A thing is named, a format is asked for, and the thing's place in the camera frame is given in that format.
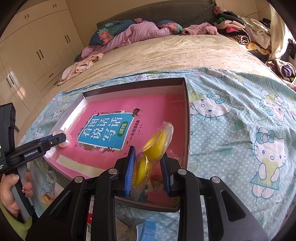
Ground beige bedspread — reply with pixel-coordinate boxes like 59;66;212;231
16;35;279;143

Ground Hello Kitty teal blanket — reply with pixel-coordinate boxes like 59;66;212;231
17;67;296;241

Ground cream wardrobe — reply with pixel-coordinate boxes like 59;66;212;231
1;1;84;128

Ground left forearm green sleeve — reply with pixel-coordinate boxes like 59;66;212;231
1;202;33;240

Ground pink Chinese workbook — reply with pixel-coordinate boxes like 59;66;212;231
47;93;186;208

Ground pink cream pajamas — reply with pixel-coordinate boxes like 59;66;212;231
57;53;104;86

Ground dark shallow cardboard box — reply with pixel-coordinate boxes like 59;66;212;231
43;77;191;212

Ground purple quilt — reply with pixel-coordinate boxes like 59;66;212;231
80;21;173;59

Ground yellow earrings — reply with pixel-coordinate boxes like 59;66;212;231
130;121;174;201

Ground dark grey headboard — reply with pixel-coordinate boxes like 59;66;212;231
96;1;217;28

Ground left hand painted nails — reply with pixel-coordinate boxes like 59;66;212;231
1;171;34;218

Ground cream curtain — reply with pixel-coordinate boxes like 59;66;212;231
269;4;292;60

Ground pink fuzzy garment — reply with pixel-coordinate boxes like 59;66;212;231
182;22;219;35

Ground pile of clothes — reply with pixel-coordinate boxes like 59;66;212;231
214;6;295;90

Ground floral dark pillow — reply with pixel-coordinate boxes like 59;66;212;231
89;18;183;46

